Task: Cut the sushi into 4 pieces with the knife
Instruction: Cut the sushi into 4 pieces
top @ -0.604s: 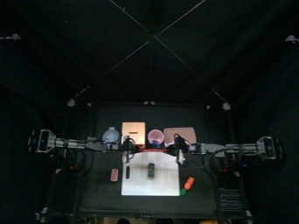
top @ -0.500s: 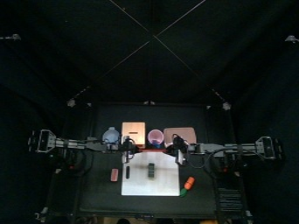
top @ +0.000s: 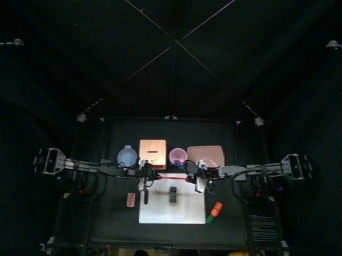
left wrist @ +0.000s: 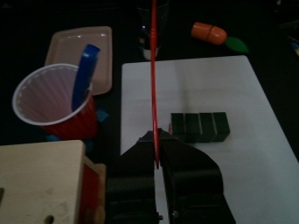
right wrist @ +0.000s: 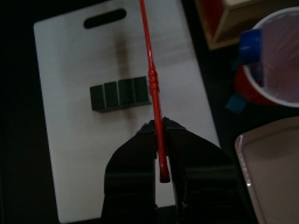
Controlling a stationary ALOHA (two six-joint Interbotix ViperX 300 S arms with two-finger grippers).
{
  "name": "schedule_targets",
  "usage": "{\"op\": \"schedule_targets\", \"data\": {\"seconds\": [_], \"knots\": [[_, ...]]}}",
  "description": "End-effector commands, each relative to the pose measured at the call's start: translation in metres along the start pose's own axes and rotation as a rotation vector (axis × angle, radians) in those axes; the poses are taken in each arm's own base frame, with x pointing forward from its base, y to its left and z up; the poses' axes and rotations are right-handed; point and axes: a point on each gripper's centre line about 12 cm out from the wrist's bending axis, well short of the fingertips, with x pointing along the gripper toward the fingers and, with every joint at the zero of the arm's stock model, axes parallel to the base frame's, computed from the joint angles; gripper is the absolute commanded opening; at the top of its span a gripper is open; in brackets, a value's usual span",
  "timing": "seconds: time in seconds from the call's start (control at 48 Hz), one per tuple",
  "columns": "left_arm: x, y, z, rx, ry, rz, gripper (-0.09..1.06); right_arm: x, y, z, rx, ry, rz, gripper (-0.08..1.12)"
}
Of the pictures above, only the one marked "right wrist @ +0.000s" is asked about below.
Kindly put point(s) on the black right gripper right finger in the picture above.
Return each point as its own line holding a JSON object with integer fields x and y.
{"x": 205, "y": 180}

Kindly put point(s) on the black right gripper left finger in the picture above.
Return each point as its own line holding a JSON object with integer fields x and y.
{"x": 132, "y": 175}

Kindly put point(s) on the dark green toy sushi piece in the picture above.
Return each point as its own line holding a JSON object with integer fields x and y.
{"x": 125, "y": 92}
{"x": 96, "y": 97}
{"x": 141, "y": 89}
{"x": 110, "y": 94}

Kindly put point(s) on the thin red toy knife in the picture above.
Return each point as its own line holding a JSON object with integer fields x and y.
{"x": 154, "y": 93}

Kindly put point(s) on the beige plastic tray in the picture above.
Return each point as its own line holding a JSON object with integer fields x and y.
{"x": 272, "y": 175}

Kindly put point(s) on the blue tape piece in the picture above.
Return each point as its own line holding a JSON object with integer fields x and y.
{"x": 234, "y": 103}
{"x": 249, "y": 46}

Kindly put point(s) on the white plastic cutting board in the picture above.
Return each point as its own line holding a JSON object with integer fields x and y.
{"x": 69, "y": 58}

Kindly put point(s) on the red cup white inside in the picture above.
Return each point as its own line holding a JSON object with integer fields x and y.
{"x": 280, "y": 58}

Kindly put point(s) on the light wooden box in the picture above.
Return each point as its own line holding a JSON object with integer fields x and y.
{"x": 229, "y": 27}

